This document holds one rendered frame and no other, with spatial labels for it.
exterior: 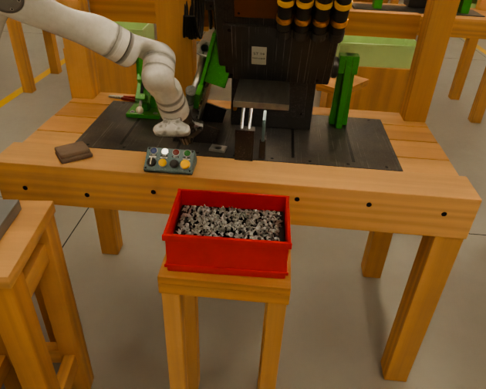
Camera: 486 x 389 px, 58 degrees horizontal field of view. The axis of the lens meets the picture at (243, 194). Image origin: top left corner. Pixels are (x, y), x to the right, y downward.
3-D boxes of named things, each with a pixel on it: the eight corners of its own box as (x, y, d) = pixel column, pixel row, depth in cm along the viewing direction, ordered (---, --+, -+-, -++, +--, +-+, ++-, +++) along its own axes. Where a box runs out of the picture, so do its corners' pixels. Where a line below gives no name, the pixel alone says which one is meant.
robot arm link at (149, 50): (183, 49, 97) (129, 15, 88) (180, 81, 94) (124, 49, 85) (163, 62, 102) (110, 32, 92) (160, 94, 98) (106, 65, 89)
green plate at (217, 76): (220, 103, 143) (238, 41, 132) (195, 95, 142) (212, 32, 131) (224, 91, 152) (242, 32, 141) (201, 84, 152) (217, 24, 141)
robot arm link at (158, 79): (183, 117, 104) (185, 86, 107) (169, 77, 90) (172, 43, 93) (154, 118, 104) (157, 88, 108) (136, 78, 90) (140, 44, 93)
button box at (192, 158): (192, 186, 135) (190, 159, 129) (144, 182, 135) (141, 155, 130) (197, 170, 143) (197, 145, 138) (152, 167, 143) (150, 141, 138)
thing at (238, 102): (288, 114, 125) (289, 104, 123) (232, 110, 125) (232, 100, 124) (288, 72, 157) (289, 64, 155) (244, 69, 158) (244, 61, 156)
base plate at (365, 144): (402, 176, 142) (403, 170, 140) (72, 150, 147) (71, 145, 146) (379, 123, 177) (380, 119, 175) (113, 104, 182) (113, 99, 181)
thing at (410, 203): (467, 240, 136) (483, 200, 128) (2, 201, 144) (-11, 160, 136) (452, 214, 148) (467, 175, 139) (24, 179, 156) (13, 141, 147)
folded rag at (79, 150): (86, 147, 146) (84, 139, 144) (93, 157, 140) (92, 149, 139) (55, 154, 141) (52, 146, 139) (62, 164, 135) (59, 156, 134)
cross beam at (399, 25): (415, 39, 171) (421, 15, 166) (91, 19, 177) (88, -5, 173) (413, 36, 175) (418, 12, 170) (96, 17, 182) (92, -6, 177)
